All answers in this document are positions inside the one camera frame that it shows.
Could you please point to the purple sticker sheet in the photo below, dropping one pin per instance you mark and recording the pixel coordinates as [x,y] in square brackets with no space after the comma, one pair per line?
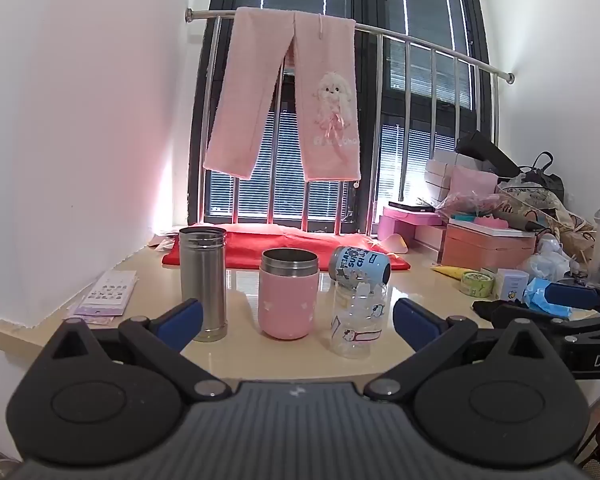
[107,292]

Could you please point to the pink steel cup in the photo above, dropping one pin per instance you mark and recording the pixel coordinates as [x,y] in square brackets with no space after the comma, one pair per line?
[287,305]

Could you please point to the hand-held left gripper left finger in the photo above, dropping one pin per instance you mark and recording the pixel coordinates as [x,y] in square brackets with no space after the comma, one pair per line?
[182,322]

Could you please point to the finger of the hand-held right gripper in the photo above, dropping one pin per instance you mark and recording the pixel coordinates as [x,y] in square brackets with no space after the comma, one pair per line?
[530,316]
[570,295]

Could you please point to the blue plastic packet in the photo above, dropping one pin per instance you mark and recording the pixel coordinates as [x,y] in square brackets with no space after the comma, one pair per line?
[537,300]

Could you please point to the yellow tube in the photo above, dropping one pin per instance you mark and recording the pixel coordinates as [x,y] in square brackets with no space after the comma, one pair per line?
[452,271]

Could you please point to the black bag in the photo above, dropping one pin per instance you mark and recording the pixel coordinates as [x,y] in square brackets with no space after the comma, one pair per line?
[547,177]

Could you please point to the small white box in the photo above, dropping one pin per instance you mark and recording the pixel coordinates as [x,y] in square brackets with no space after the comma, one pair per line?
[511,285]

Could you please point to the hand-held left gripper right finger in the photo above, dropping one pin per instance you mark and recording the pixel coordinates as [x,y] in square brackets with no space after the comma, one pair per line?
[414,323]

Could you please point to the large pink box white lid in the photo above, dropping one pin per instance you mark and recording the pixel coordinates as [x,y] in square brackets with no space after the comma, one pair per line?
[485,251]

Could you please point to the beige printed tote bag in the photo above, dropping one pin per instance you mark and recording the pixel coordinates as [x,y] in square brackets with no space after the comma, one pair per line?
[555,210]

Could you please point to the red cloth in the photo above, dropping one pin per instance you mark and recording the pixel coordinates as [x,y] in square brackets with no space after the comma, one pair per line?
[250,246]

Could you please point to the black flat case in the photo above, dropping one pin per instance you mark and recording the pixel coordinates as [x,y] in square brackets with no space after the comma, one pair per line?
[410,206]

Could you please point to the metal window railing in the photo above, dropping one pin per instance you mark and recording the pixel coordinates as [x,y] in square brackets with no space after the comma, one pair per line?
[192,14]

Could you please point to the tall stainless steel tumbler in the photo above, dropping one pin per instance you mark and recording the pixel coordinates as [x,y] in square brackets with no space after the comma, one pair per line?
[203,285]

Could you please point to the beige cone-shaped pad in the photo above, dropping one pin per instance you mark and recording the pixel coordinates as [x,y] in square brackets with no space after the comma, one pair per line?
[395,243]

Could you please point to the low pink box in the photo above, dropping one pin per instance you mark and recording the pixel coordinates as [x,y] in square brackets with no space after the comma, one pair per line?
[405,223]

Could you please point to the green tape roll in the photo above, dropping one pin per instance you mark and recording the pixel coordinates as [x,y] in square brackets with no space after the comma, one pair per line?
[477,284]

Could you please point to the crumpled white plastic bag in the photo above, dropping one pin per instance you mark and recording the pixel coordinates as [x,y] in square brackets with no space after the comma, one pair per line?
[552,260]

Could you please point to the pink hanging towel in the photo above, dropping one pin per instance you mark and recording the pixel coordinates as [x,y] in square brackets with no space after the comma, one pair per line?
[250,85]

